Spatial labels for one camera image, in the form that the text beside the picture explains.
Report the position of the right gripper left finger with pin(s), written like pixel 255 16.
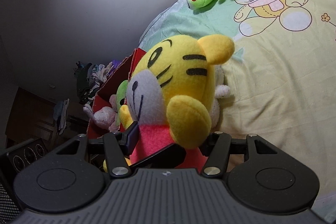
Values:
pixel 118 146

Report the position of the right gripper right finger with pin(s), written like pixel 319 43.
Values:
pixel 217 150

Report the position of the brown plush teddy bear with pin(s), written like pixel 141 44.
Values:
pixel 106 118

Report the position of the green plush pea pod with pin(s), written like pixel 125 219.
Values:
pixel 120 97

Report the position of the white pink plush rabbit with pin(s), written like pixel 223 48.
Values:
pixel 221 91

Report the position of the yellow tiger plush toy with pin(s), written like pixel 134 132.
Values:
pixel 170 95

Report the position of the red cardboard box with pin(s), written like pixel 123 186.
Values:
pixel 110 87

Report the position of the pile of clothes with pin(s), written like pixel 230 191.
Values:
pixel 90 77

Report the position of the cartoon bear bed sheet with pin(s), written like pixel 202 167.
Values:
pixel 281 76

